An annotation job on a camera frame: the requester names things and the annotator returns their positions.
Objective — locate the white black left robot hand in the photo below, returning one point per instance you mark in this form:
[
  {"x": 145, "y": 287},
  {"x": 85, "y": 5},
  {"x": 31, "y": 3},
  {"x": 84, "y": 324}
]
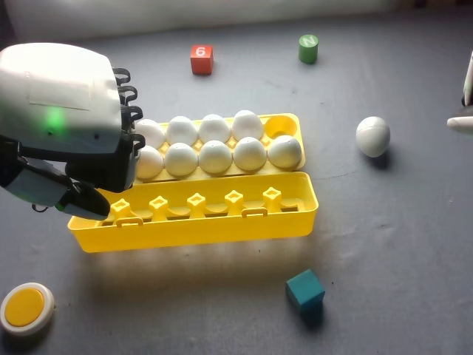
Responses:
[{"x": 55, "y": 85}]

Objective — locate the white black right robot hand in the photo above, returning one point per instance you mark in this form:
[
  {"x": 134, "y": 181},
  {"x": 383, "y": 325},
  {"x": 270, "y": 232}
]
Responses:
[{"x": 463, "y": 125}]

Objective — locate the white toy egg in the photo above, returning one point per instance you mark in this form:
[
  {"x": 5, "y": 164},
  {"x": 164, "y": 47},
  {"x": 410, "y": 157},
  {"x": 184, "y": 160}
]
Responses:
[
  {"x": 247, "y": 125},
  {"x": 215, "y": 157},
  {"x": 249, "y": 153},
  {"x": 373, "y": 136},
  {"x": 150, "y": 162},
  {"x": 181, "y": 159},
  {"x": 214, "y": 128},
  {"x": 284, "y": 151},
  {"x": 182, "y": 130},
  {"x": 152, "y": 132}
]

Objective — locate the yellow plastic egg carton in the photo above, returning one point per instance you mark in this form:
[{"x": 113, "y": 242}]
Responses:
[{"x": 192, "y": 229}]

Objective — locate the grey table cloth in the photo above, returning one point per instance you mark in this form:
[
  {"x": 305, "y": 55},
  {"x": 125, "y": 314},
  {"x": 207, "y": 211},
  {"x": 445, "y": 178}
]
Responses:
[{"x": 369, "y": 229}]

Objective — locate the red block with number six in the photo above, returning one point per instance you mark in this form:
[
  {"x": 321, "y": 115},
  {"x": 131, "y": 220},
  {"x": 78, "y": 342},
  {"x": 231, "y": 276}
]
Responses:
[{"x": 201, "y": 61}]

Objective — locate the green cylinder with letter N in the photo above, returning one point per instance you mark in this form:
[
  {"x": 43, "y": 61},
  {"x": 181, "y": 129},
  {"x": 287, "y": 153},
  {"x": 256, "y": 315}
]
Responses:
[{"x": 308, "y": 50}]

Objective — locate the yellow button with white base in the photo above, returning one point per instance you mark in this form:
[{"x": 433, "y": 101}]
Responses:
[{"x": 25, "y": 307}]

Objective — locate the teal wooden cube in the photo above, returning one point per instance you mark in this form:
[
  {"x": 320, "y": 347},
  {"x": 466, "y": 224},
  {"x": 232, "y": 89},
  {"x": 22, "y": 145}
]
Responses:
[{"x": 305, "y": 292}]

